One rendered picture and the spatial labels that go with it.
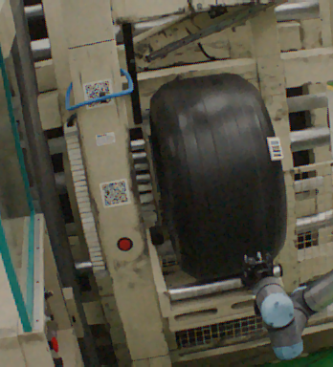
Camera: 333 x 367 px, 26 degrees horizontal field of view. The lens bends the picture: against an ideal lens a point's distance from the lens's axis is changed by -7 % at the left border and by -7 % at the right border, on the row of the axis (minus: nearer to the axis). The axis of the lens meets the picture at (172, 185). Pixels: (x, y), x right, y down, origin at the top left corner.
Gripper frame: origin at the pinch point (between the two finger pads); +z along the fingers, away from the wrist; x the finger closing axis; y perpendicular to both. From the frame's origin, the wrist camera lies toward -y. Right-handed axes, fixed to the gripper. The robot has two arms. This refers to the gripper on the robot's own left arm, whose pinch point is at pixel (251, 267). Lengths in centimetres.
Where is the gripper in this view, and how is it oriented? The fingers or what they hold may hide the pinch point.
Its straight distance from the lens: 206.5
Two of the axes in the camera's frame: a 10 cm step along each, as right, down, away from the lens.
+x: -9.8, 1.8, -0.7
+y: -1.5, -9.4, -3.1
